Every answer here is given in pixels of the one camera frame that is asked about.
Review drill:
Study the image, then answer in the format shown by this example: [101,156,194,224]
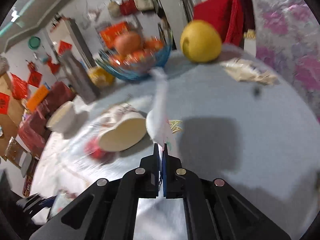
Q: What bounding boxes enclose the white refrigerator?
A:
[48,18,96,69]

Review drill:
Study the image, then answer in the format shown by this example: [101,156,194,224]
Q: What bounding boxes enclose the yellow plastic bag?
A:
[87,66,115,88]

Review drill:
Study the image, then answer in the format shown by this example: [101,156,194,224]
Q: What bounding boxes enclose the crumpled paper wrapper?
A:
[221,58,278,85]

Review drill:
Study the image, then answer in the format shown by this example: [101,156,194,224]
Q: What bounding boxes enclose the white feather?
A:
[146,68,178,155]

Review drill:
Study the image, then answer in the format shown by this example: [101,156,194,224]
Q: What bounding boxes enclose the green ceiling fan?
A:
[0,0,35,37]

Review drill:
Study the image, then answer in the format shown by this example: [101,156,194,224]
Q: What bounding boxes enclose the orange gift box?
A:
[99,22,130,49]

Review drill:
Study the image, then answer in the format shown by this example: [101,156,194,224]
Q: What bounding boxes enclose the large orange fruit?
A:
[114,31,143,56]

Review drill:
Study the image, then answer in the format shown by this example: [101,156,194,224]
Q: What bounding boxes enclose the floral plastic-wrapped mattress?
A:
[252,0,319,117]

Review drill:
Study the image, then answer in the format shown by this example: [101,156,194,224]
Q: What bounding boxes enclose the orange box on side table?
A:
[26,85,50,113]

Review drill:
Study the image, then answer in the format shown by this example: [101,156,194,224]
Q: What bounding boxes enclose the red plastic bag on wall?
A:
[11,73,28,100]

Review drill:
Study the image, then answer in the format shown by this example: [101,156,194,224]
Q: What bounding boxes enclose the light blue tablecloth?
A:
[31,46,319,239]

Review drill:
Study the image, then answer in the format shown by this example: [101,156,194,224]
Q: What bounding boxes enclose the blue glass fruit bowl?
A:
[95,23,174,82]

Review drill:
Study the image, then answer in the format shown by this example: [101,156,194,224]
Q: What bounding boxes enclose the red covered side table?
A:
[18,81,75,158]

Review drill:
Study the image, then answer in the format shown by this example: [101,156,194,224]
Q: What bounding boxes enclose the red fu diamond poster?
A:
[0,93,10,115]

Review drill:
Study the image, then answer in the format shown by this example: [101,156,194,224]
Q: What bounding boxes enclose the steel water bottle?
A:
[60,50,100,104]

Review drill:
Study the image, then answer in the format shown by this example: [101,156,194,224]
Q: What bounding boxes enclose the white ceramic bowl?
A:
[46,101,76,133]

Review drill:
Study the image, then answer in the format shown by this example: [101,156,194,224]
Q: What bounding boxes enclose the yellow pomelo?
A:
[180,20,222,63]

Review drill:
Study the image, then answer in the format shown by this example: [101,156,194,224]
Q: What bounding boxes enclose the red tote bag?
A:
[119,0,138,16]

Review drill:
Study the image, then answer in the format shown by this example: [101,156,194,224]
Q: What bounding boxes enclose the red pillow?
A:
[193,0,244,46]

